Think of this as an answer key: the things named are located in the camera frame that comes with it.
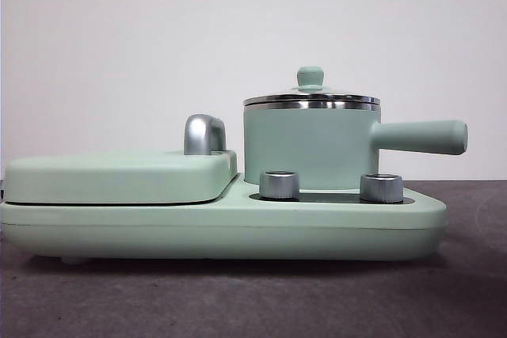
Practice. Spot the glass lid with green knob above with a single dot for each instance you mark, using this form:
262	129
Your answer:
311	78

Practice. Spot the silver control knob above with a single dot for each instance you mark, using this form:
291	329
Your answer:
279	185
381	187

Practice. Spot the black control panel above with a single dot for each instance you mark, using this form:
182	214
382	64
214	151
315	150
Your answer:
328	196

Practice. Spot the green breakfast machine base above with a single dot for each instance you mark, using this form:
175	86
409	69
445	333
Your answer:
158	231

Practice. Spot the green hinged griddle cover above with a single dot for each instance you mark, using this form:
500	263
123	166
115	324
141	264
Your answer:
119	175

